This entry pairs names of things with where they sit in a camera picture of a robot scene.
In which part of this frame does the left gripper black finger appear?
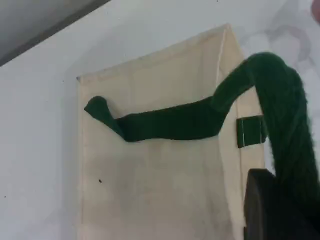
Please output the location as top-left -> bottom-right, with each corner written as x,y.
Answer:
243,168 -> 320,240

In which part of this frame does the pink round peach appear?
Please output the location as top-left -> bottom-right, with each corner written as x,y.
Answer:
309,0 -> 320,25

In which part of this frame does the cream canvas bag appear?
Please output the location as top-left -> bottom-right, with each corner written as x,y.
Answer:
74,22 -> 320,240

